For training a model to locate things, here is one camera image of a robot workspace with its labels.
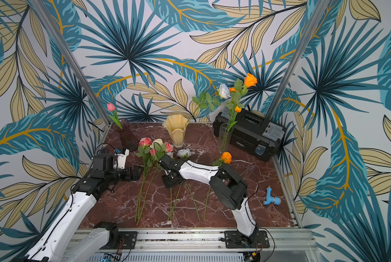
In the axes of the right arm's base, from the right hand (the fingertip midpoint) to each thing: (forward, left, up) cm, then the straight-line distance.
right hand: (168, 182), depth 89 cm
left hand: (0, +14, +14) cm, 20 cm away
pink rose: (+26, +17, +3) cm, 31 cm away
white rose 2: (-5, -6, -2) cm, 8 cm away
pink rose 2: (+19, +10, +3) cm, 21 cm away
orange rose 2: (+14, -33, +1) cm, 36 cm away
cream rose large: (+26, +9, +3) cm, 28 cm away
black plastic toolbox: (+22, -48, +15) cm, 55 cm away
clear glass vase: (+24, -33, +13) cm, 43 cm away
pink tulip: (+30, +28, +28) cm, 50 cm away
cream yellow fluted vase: (+30, -4, +14) cm, 33 cm away
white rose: (+17, -9, +3) cm, 20 cm away
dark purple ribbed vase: (+23, +23, +11) cm, 35 cm away
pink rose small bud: (+22, +1, +3) cm, 22 cm away
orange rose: (+27, -38, +28) cm, 54 cm away
